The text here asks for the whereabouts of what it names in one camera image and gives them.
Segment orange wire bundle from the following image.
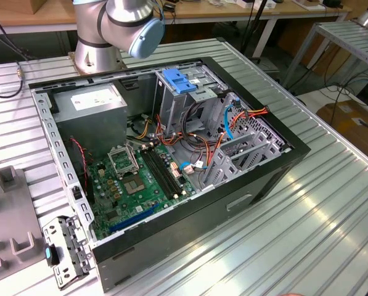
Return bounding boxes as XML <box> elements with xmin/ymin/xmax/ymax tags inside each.
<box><xmin>155</xmin><ymin>113</ymin><xmax>226</xmax><ymax>169</ymax></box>

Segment metal socket cover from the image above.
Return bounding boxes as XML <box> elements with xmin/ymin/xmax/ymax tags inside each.
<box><xmin>107</xmin><ymin>144</ymin><xmax>140</xmax><ymax>179</ymax></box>

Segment metal slot bracket plate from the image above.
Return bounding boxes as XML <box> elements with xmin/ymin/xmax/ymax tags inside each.
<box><xmin>41</xmin><ymin>215</ymin><xmax>95</xmax><ymax>290</ymax></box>

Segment short blue wire white plug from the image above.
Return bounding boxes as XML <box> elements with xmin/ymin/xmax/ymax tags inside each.
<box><xmin>178</xmin><ymin>162</ymin><xmax>210</xmax><ymax>175</ymax></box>

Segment wooden desk white frame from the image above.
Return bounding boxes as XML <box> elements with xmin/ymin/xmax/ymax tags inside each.
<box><xmin>0</xmin><ymin>0</ymin><xmax>353</xmax><ymax>59</ymax></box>

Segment blue data wire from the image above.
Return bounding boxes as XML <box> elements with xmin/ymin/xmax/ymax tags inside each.
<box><xmin>224</xmin><ymin>103</ymin><xmax>243</xmax><ymax>141</ymax></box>

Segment red black fan wire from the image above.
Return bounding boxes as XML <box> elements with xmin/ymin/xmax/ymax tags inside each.
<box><xmin>70</xmin><ymin>137</ymin><xmax>91</xmax><ymax>189</ymax></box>

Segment grey metal drive cage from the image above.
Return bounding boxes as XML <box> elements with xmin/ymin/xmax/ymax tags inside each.
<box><xmin>152</xmin><ymin>63</ymin><xmax>229</xmax><ymax>136</ymax></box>

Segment large cardboard box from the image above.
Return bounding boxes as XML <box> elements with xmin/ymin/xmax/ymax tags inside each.
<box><xmin>316</xmin><ymin>100</ymin><xmax>368</xmax><ymax>160</ymax></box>

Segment metal slat side table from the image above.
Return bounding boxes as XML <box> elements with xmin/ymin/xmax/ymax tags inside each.
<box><xmin>282</xmin><ymin>20</ymin><xmax>368</xmax><ymax>90</ymax></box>

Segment orange red power wire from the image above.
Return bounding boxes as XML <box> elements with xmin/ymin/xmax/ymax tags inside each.
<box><xmin>214</xmin><ymin>106</ymin><xmax>270</xmax><ymax>152</ymax></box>

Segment black cable with silver plug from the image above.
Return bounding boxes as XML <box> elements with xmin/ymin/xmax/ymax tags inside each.
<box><xmin>0</xmin><ymin>6</ymin><xmax>29</xmax><ymax>99</ymax></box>

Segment black RAM slot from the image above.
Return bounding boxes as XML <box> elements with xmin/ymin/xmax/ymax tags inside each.
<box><xmin>144</xmin><ymin>148</ymin><xmax>178</xmax><ymax>199</ymax></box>
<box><xmin>141</xmin><ymin>149</ymin><xmax>174</xmax><ymax>200</ymax></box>
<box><xmin>152</xmin><ymin>144</ymin><xmax>186</xmax><ymax>195</ymax></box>
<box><xmin>148</xmin><ymin>146</ymin><xmax>181</xmax><ymax>197</ymax></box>

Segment black latch with teal tab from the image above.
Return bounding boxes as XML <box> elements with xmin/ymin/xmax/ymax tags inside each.
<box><xmin>44</xmin><ymin>243</ymin><xmax>60</xmax><ymax>266</ymax></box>

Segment grey metal disk bay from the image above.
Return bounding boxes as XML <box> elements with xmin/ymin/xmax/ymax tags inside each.
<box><xmin>202</xmin><ymin>129</ymin><xmax>292</xmax><ymax>191</ymax></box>

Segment CPU socket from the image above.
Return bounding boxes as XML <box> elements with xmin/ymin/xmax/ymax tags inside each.
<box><xmin>121</xmin><ymin>174</ymin><xmax>149</xmax><ymax>197</ymax></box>

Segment yellow orange supply wires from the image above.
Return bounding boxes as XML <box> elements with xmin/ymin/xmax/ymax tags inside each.
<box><xmin>126</xmin><ymin>118</ymin><xmax>157</xmax><ymax>141</ymax></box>

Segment green motherboard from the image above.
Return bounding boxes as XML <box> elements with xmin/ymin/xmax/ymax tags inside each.
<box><xmin>86</xmin><ymin>143</ymin><xmax>200</xmax><ymax>241</ymax></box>

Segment blue plastic drive latch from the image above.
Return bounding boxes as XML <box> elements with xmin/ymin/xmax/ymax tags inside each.
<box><xmin>162</xmin><ymin>68</ymin><xmax>198</xmax><ymax>95</ymax></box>

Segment small cardboard box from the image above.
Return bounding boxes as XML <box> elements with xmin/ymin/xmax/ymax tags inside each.
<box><xmin>29</xmin><ymin>0</ymin><xmax>49</xmax><ymax>15</ymax></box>

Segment black open PC case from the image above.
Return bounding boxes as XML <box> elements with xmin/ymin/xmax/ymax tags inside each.
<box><xmin>28</xmin><ymin>56</ymin><xmax>312</xmax><ymax>294</ymax></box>

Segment grey parts rack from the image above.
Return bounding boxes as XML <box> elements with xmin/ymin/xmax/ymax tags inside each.
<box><xmin>0</xmin><ymin>166</ymin><xmax>46</xmax><ymax>283</ymax></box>

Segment grey power supply unit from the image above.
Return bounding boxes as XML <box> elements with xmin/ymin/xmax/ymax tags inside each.
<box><xmin>49</xmin><ymin>83</ymin><xmax>129</xmax><ymax>161</ymax></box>

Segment blue expansion slot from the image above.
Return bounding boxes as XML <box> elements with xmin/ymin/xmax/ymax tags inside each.
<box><xmin>109</xmin><ymin>203</ymin><xmax>160</xmax><ymax>234</ymax></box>

